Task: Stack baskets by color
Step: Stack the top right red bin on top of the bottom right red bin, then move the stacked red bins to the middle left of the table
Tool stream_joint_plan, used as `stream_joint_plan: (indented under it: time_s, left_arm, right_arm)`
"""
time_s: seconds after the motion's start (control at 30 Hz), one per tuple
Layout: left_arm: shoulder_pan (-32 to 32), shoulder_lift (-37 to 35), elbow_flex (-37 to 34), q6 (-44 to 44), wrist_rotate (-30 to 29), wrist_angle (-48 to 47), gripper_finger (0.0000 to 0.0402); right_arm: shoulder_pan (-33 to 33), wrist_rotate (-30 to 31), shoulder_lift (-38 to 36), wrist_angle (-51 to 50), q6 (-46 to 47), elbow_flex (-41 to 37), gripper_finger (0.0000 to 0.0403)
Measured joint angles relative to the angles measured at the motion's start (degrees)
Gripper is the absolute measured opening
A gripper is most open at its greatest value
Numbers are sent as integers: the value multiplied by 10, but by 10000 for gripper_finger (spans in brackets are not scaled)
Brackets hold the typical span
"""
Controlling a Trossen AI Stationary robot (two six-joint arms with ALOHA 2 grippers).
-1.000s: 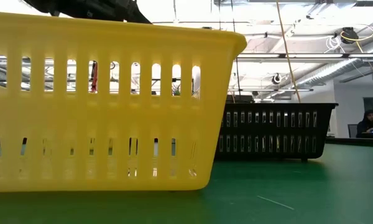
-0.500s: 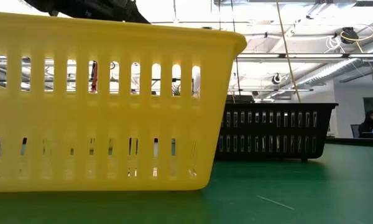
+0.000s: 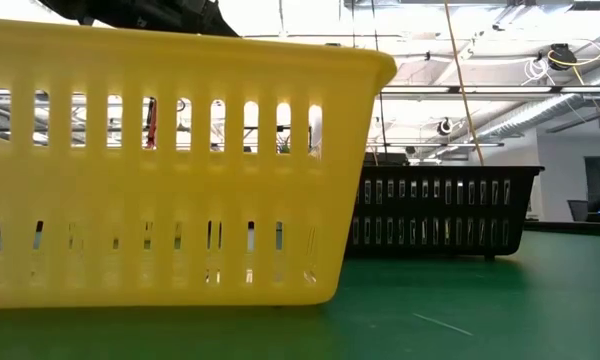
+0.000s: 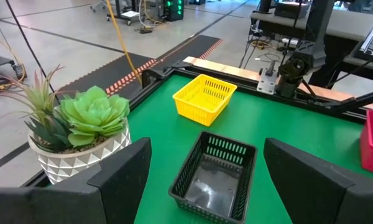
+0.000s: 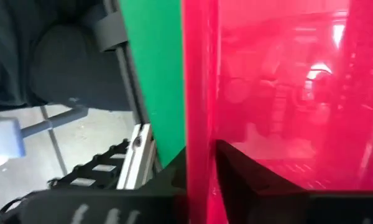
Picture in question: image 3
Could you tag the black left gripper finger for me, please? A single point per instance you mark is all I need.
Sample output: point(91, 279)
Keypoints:
point(215, 22)

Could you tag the yellow slotted plastic basket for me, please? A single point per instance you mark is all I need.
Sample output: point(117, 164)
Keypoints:
point(180, 190)

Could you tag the black slotted plastic basket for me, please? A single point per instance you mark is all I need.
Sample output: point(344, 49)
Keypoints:
point(440, 207)

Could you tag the black monitor screen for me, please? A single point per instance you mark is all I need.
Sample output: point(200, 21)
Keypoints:
point(385, 160)

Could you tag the grey waste bin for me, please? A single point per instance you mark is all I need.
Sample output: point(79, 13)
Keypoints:
point(578, 211)

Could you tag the black table frame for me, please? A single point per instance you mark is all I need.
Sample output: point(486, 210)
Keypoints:
point(575, 228)

